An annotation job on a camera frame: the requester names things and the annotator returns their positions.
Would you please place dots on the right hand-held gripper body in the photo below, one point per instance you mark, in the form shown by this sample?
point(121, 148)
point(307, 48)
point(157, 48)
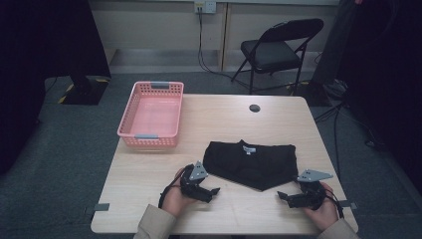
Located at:
point(313, 194)

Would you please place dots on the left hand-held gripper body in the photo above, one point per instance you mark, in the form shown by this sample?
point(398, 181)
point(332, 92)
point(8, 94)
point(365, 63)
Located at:
point(190, 182)

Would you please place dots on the black printed t-shirt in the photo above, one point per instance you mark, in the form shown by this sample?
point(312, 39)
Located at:
point(249, 169)

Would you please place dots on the person's right hand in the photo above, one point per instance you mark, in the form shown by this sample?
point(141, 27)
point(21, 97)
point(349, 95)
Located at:
point(323, 215)

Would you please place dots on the person's left hand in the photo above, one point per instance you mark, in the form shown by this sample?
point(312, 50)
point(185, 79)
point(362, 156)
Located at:
point(175, 200)

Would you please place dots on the pink plastic basket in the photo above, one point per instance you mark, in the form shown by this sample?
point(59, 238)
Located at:
point(156, 116)

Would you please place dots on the dark round table grommet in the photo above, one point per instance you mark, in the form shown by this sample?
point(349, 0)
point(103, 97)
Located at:
point(254, 108)

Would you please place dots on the black striped stand base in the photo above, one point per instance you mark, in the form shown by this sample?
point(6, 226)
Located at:
point(84, 93)

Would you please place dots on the black folding chair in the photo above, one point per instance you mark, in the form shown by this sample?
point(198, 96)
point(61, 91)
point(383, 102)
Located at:
point(272, 54)

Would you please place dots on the black curtain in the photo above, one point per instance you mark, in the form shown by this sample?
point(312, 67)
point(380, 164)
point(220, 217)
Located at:
point(40, 49)
point(388, 66)

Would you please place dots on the grey table edge bracket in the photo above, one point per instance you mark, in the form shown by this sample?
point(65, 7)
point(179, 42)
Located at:
point(101, 207)
point(350, 204)

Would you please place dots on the white wall socket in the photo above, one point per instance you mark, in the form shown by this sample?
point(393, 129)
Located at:
point(205, 6)

